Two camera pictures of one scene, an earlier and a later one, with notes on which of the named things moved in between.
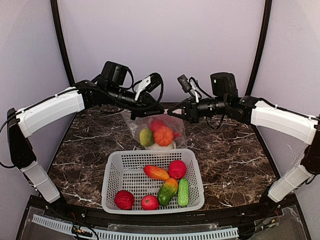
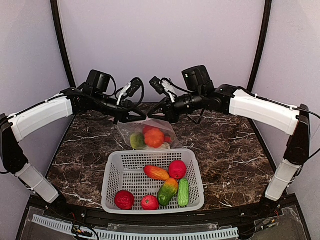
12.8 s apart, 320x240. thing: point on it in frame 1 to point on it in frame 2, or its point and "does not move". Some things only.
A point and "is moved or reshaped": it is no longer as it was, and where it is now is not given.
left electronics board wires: (79, 229) does not move
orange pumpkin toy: (163, 135) to (154, 137)
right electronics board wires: (270, 223) does not move
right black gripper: (193, 110) to (169, 110)
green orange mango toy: (168, 190) does not move
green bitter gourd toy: (183, 192) does not move
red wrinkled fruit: (156, 124) to (147, 128)
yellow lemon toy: (147, 137) to (137, 140)
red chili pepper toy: (176, 134) to (167, 139)
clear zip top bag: (139, 124) is moved or reshaped
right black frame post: (267, 15) does not move
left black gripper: (140, 106) to (124, 113)
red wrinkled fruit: (177, 169) does not move
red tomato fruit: (149, 202) does not move
